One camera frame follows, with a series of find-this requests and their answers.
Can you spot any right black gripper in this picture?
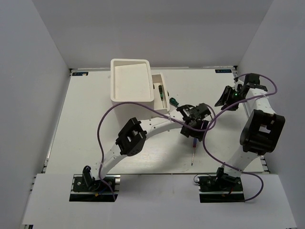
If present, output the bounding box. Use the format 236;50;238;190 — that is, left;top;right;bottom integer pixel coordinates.
215;85;247;111

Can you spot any blue red precision screwdriver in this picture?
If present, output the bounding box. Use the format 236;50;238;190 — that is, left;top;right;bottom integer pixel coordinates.
191;138;197;165

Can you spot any white drawer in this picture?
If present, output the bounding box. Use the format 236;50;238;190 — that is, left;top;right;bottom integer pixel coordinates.
152;73;170;114

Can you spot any green slim screwdriver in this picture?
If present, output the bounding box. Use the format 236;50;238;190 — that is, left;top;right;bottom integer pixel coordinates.
158;85;165;108

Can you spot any white drawer cabinet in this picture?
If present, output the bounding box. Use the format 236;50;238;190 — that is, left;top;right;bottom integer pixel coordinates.
110;58;153;125

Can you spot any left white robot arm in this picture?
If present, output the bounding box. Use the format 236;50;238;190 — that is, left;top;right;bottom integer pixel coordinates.
82;102;211;190

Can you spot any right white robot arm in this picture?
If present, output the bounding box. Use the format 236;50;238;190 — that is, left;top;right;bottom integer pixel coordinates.
215;73;285;190

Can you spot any green stubby flathead screwdriver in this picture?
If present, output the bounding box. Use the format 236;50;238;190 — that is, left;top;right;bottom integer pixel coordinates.
169;97;179;107

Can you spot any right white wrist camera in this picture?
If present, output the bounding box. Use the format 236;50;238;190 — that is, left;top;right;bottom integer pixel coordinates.
233;77;244;91

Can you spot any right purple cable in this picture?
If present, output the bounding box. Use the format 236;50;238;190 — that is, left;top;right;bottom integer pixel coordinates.
202;73;279;202

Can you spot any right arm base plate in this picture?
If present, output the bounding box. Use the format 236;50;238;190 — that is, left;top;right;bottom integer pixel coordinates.
193;174;245;203

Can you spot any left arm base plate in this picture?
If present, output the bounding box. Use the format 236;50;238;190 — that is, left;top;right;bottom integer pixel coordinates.
69;175;120;203

